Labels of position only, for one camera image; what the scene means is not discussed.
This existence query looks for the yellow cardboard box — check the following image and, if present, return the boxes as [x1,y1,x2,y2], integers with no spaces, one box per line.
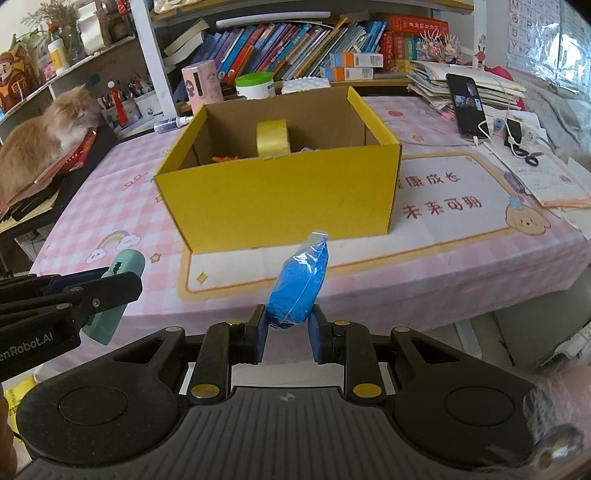
[155,87,402,254]

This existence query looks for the red packets pile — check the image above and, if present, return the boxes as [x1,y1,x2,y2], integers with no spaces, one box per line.
[1,129,98,211]

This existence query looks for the white jar green lid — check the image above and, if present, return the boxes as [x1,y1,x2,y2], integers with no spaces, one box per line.
[235,72,276,100]

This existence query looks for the white bookshelf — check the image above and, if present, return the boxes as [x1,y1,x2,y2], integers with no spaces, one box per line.
[1,1,472,135]

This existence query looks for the stack of papers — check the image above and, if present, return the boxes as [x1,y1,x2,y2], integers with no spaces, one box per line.
[407,60,526,118]

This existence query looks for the red book box set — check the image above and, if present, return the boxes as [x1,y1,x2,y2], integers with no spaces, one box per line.
[379,14,449,73]

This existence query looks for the blue toy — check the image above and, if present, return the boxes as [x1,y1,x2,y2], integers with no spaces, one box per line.
[266,232,329,329]

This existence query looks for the white quilted pouch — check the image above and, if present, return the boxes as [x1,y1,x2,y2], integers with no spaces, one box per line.
[280,77,332,95]

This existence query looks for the black smartphone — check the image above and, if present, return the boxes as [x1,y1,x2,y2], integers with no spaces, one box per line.
[446,74,489,139]

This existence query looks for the pink checkered tablecloth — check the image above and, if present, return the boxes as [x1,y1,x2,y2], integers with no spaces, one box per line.
[32,97,590,347]

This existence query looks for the gold tape roll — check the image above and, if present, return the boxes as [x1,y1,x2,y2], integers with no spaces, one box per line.
[256,119,291,157]

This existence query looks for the pink humidifier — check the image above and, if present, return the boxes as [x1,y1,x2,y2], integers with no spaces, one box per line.
[182,60,223,114]

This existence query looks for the fortune god figure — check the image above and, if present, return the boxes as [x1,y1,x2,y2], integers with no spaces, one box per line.
[0,41,40,113]

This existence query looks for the white pen holder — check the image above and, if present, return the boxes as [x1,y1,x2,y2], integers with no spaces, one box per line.
[134,90,162,118]

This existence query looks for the green toy mold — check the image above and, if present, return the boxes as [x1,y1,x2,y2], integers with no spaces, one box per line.
[82,249,145,345]

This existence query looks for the orange white medicine box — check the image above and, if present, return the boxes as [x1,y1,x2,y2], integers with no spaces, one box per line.
[329,52,384,68]

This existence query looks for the orange fluffy cat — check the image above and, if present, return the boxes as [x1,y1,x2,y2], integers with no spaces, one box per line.
[1,85,102,205]

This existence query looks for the black scissors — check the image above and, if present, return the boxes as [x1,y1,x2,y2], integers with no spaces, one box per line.
[510,144,543,167]

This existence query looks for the white charging cable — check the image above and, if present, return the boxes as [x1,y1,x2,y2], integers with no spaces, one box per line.
[473,78,523,153]

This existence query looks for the small spray bottle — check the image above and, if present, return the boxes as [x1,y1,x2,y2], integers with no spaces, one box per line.
[153,116,193,134]

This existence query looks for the alphabet wall poster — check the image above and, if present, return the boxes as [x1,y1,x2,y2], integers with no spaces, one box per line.
[507,0,561,76]

